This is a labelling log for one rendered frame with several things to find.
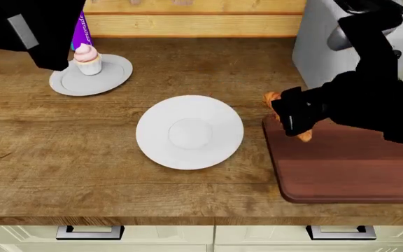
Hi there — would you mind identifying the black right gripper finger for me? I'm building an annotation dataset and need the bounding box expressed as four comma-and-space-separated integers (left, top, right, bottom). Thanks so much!
279, 87, 308, 102
270, 98, 323, 137

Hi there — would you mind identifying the golden brown croissant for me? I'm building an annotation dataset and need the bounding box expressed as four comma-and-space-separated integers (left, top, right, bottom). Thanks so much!
262, 90, 313, 143

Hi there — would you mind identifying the reddish brown wooden cutting board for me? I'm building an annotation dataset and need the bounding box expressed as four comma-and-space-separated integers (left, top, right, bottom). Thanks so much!
261, 115, 403, 204

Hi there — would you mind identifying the grey metal toaster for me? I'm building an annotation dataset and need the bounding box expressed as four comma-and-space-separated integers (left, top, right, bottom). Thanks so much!
291, 0, 403, 90

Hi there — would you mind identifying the empty white round plate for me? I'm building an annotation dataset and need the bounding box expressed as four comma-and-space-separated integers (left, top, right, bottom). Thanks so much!
135, 94, 245, 171

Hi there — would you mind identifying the light wooden crate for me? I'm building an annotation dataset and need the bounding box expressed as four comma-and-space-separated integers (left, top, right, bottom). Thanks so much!
82, 0, 308, 39

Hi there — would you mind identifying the cream drawer front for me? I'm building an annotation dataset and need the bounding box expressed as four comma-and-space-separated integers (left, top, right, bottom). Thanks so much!
0, 225, 215, 246
215, 225, 403, 246

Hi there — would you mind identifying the grey round plate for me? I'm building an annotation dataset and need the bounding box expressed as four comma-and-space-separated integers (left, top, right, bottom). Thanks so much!
48, 53, 134, 97

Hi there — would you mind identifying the pink frosted cupcake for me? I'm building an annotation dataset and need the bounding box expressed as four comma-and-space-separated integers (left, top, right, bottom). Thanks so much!
73, 43, 103, 76

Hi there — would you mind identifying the purple lemonade carton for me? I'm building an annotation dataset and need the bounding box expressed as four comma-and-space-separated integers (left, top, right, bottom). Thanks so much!
69, 10, 94, 50

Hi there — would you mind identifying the grey metal drawer handle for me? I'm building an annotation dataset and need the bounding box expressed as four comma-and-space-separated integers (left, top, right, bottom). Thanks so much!
55, 225, 125, 242
305, 225, 378, 242

